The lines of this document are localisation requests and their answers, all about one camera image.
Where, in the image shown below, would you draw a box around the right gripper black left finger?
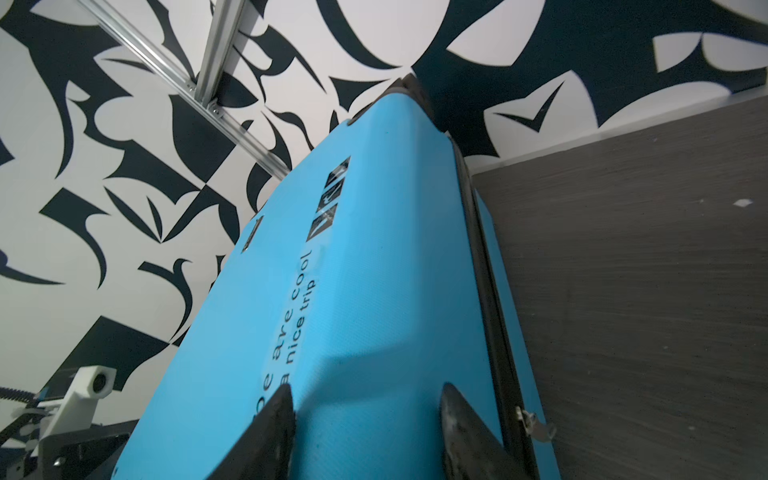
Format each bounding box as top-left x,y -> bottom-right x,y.
208,384 -> 296,480

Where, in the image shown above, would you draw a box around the aluminium frame rails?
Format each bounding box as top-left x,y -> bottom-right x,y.
80,1 -> 289,180

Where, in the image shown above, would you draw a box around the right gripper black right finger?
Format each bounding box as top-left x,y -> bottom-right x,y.
439,383 -> 530,480

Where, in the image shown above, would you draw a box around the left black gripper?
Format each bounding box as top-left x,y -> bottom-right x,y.
21,420 -> 138,479

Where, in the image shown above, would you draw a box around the blue hard-shell suitcase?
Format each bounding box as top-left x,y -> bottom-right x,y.
113,76 -> 560,479

